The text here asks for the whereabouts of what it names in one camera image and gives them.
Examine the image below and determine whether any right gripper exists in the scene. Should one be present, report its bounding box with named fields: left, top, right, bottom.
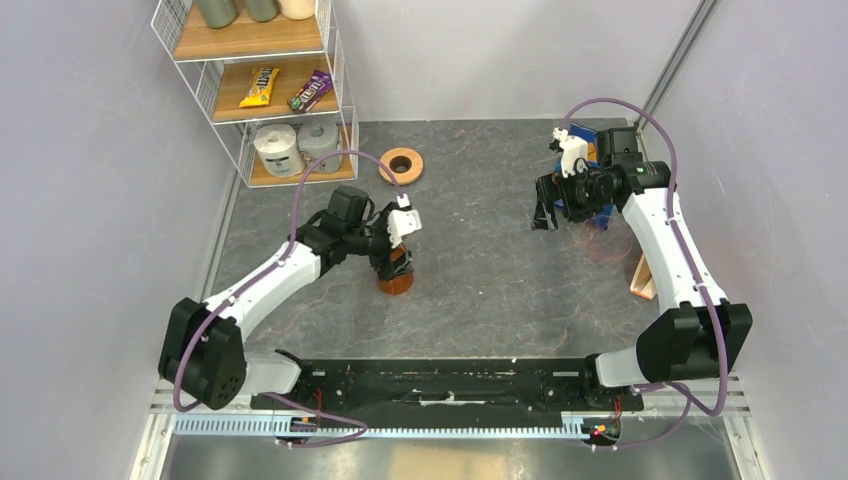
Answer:
left=530, top=163, right=614, bottom=231

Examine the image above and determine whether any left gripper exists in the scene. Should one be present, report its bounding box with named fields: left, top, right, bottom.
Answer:
left=345, top=203, right=413, bottom=282

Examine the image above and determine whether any amber glass carafe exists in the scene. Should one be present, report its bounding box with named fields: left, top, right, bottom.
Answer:
left=377, top=245, right=414, bottom=295

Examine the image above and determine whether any wooden dripper ring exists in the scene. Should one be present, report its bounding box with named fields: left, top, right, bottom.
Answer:
left=378, top=147, right=425, bottom=187

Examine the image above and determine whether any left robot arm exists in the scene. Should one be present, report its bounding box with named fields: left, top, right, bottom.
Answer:
left=158, top=186, right=422, bottom=412

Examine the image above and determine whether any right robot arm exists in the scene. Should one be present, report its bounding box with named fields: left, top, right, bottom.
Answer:
left=532, top=127, right=753, bottom=416

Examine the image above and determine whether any wooden filter holder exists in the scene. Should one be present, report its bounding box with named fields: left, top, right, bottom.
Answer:
left=630, top=255, right=657, bottom=300

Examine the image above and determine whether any blue Doritos chip bag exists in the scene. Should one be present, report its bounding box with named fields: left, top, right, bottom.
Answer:
left=566, top=122, right=617, bottom=230

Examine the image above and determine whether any grey paper roll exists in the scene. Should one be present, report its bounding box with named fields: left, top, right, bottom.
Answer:
left=297, top=119, right=340, bottom=166

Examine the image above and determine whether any white paper roll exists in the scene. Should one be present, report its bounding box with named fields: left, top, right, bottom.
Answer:
left=253, top=124, right=305, bottom=178

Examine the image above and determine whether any purple candy bar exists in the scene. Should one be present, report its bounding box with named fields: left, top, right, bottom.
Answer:
left=287, top=70, right=333, bottom=113

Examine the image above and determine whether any yellow M&M's bag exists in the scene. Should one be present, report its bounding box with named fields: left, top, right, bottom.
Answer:
left=239, top=67, right=279, bottom=108

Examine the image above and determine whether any cream jar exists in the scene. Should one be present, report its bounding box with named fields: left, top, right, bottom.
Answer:
left=278, top=0, right=317, bottom=21

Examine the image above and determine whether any green jar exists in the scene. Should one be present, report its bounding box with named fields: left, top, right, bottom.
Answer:
left=244, top=0, right=279, bottom=23
left=193, top=0, right=239, bottom=29

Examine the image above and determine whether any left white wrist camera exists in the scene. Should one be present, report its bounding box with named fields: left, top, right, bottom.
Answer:
left=387, top=209, right=422, bottom=248

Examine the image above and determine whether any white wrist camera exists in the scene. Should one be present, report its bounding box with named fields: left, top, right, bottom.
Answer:
left=387, top=209, right=422, bottom=248
left=549, top=127, right=589, bottom=177

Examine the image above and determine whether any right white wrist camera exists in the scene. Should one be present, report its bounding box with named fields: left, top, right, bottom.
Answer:
left=549, top=127, right=589, bottom=177

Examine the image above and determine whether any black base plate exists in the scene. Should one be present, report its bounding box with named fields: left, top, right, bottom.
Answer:
left=285, top=358, right=644, bottom=431

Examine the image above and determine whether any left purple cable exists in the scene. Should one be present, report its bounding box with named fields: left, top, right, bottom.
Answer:
left=172, top=149, right=409, bottom=450

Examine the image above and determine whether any white wire shelf rack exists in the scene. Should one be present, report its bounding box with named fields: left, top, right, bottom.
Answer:
left=151, top=1, right=359, bottom=188

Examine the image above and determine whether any aluminium rail frame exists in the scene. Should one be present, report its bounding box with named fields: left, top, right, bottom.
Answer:
left=132, top=386, right=770, bottom=479

